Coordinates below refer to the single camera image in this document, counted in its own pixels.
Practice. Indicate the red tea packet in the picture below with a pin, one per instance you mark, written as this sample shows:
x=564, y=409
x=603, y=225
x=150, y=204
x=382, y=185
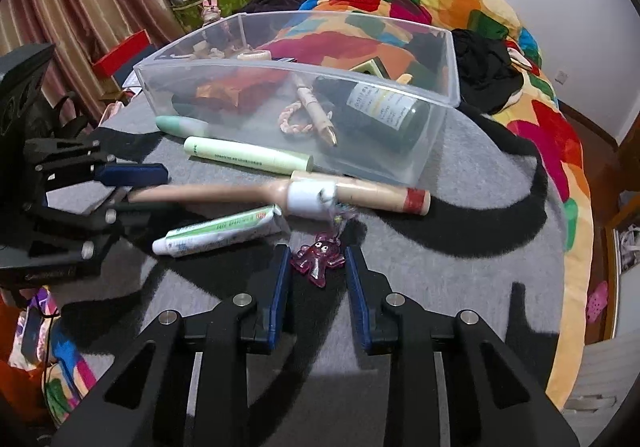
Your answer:
x=225, y=92

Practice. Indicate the red box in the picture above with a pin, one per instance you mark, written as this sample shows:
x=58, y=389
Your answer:
x=120, y=57

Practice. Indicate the pink clog shoe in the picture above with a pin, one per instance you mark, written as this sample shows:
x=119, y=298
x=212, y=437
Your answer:
x=597, y=304

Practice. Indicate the wooden wardrobe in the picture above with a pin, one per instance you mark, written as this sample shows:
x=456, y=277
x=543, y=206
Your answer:
x=630, y=152

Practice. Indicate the grey black blanket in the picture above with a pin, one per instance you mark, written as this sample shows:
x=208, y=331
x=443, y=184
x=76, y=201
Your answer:
x=450, y=252

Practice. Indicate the white green toothpaste tube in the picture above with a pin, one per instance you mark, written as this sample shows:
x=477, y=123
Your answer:
x=220, y=232

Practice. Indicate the black clothing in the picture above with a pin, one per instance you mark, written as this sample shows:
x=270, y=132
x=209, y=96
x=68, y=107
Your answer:
x=485, y=72

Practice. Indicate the wall outlet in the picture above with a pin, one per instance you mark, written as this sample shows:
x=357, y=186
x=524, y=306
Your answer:
x=562, y=76

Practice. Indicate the dark green glass bottle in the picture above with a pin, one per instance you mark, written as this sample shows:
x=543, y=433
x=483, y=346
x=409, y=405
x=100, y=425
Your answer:
x=385, y=112

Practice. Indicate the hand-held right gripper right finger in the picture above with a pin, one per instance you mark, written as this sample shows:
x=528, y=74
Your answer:
x=357, y=302

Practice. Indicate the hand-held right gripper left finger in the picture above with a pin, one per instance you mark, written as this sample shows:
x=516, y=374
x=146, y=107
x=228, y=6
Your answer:
x=280, y=302

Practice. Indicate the wooden pen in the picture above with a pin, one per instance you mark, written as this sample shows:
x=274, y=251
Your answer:
x=317, y=112

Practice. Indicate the small white roll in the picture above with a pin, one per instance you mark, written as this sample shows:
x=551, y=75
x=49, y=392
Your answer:
x=305, y=199

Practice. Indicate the green bag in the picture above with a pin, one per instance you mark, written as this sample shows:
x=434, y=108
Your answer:
x=190, y=17

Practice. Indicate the wooden stick with red band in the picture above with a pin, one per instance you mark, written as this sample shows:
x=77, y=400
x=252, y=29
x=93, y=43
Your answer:
x=375, y=192

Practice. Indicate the mint green tube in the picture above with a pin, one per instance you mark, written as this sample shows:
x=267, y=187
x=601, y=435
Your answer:
x=182, y=126

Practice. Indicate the white tape roll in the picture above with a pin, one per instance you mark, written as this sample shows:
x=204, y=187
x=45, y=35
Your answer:
x=255, y=55

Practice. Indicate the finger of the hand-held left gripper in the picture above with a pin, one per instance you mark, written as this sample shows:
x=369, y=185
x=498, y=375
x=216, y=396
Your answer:
x=135, y=174
x=135, y=216

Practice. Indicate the clear plastic storage box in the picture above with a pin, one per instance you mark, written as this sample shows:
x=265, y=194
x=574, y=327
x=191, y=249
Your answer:
x=350, y=162

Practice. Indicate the small wooden block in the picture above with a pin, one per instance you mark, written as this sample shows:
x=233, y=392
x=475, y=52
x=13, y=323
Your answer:
x=406, y=78

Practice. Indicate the long light green tube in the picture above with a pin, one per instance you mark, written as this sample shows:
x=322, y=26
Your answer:
x=247, y=154

